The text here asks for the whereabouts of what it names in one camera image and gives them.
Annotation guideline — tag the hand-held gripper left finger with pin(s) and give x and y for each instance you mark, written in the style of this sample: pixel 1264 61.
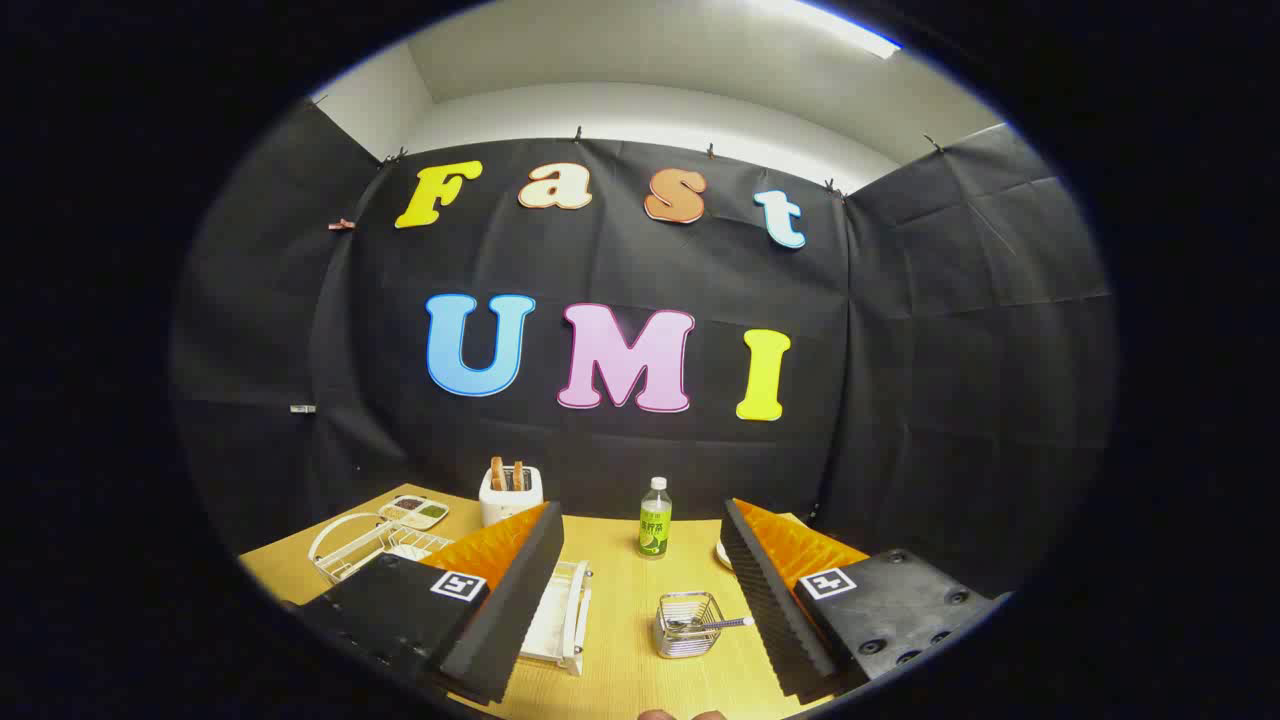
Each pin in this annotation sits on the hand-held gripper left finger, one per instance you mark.
pixel 510 600

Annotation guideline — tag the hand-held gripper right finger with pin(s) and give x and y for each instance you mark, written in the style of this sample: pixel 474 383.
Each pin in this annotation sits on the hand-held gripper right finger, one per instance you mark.
pixel 775 610

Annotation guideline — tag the white oval dish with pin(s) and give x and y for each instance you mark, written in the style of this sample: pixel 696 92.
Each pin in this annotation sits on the white oval dish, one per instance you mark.
pixel 722 555

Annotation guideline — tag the white toaster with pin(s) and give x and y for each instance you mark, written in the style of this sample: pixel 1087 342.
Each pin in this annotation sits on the white toaster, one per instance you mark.
pixel 510 502

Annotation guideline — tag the white compartment snack tray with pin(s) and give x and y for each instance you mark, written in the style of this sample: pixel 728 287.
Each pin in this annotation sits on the white compartment snack tray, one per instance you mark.
pixel 415 512

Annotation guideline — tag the green label drink bottle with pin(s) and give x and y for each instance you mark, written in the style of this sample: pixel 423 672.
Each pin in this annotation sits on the green label drink bottle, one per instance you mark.
pixel 655 525

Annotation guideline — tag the black backdrop cloth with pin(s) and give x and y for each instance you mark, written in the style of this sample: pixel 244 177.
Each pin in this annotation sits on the black backdrop cloth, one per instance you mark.
pixel 900 350

